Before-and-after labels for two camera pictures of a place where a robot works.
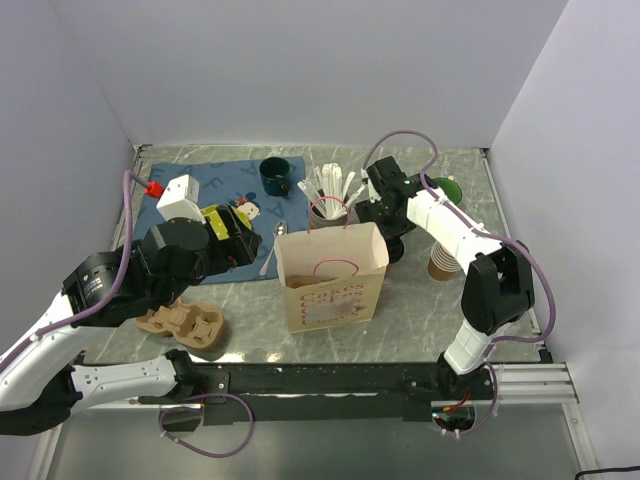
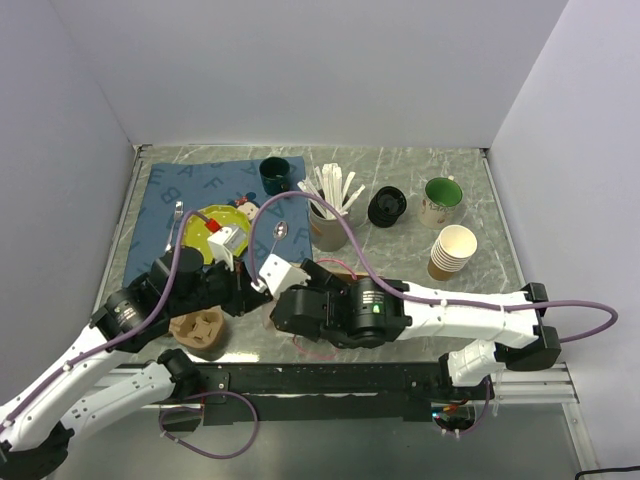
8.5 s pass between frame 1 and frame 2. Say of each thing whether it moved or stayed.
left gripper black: moved
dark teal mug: stayed
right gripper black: moved
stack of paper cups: stayed
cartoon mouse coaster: stayed
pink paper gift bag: moved
